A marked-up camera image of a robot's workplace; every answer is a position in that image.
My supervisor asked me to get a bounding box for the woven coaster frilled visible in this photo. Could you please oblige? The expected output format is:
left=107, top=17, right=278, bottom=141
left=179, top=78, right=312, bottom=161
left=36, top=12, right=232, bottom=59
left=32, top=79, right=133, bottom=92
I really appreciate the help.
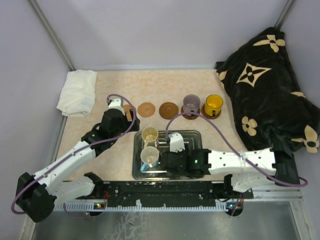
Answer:
left=123, top=104, right=132, bottom=122

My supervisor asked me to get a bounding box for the white cup blue handle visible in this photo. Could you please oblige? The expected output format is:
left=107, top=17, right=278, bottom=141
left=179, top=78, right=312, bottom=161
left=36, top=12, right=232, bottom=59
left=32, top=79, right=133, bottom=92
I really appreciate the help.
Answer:
left=140, top=146, right=160, bottom=172

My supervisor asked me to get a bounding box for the woven coaster smooth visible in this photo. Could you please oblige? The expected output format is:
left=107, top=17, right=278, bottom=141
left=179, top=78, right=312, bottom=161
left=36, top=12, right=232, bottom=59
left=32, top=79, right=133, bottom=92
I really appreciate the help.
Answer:
left=137, top=102, right=156, bottom=118

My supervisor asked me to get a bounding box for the cream yellow cup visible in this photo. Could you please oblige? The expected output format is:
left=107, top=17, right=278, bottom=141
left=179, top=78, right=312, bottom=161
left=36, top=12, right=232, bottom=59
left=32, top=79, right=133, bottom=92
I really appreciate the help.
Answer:
left=141, top=126, right=159, bottom=148

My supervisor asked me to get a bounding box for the dark wooden coaster front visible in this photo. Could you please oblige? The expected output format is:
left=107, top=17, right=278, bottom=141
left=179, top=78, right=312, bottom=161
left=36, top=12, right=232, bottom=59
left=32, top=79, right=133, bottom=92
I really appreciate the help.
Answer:
left=180, top=106, right=201, bottom=120

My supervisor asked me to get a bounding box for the dark wooden coaster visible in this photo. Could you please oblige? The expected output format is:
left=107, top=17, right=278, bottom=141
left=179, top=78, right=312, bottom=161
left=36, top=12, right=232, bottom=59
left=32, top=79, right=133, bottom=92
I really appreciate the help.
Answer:
left=159, top=102, right=179, bottom=120
left=180, top=106, right=201, bottom=120
left=201, top=104, right=222, bottom=120

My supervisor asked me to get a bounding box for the dark wooden coaster back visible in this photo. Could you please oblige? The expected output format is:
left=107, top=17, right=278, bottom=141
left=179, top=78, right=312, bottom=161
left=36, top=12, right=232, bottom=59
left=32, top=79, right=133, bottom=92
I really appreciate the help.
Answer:
left=159, top=102, right=179, bottom=120

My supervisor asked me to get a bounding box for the purple cup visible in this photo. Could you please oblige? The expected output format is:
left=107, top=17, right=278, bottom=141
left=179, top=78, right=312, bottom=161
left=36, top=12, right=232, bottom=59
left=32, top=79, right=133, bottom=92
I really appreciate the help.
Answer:
left=182, top=94, right=201, bottom=114

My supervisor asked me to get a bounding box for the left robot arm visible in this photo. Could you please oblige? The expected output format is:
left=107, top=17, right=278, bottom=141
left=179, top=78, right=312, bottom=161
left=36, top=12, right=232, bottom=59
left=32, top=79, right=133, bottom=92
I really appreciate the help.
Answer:
left=11, top=106, right=140, bottom=223

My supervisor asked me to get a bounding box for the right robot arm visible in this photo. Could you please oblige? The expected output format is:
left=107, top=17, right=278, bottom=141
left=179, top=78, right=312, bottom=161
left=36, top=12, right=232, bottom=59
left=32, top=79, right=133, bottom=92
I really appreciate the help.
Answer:
left=159, top=148, right=301, bottom=198

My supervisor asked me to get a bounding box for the metal tray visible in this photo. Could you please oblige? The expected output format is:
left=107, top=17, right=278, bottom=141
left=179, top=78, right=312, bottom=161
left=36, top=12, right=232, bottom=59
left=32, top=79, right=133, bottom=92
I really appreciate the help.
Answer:
left=132, top=130, right=203, bottom=181

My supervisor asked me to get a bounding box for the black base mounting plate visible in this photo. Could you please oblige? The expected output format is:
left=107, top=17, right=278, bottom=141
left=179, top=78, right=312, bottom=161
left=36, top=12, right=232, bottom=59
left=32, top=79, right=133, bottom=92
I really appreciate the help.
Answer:
left=78, top=181, right=241, bottom=208

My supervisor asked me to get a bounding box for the white folded cloth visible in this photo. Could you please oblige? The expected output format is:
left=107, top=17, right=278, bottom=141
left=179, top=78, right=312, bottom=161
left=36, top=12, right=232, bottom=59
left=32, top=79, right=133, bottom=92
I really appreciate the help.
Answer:
left=56, top=69, right=98, bottom=118

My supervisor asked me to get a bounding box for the black floral blanket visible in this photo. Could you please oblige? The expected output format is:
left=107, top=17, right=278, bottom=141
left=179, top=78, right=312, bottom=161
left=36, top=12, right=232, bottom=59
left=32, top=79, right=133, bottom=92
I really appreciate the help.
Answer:
left=215, top=27, right=320, bottom=154

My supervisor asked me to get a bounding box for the aluminium frame rail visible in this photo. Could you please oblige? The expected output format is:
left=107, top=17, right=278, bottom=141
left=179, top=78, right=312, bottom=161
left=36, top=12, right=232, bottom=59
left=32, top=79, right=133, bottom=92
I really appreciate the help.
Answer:
left=29, top=180, right=305, bottom=213

